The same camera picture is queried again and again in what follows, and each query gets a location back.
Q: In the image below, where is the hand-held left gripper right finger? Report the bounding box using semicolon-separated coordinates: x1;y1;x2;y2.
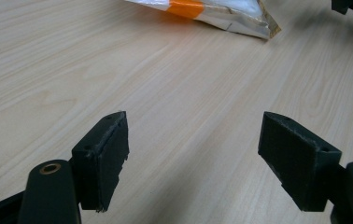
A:
257;111;343;213

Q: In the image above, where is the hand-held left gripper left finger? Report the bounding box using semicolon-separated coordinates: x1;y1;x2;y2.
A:
70;110;131;214

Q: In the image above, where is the silver foil snack bag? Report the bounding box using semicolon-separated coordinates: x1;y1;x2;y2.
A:
125;0;282;40

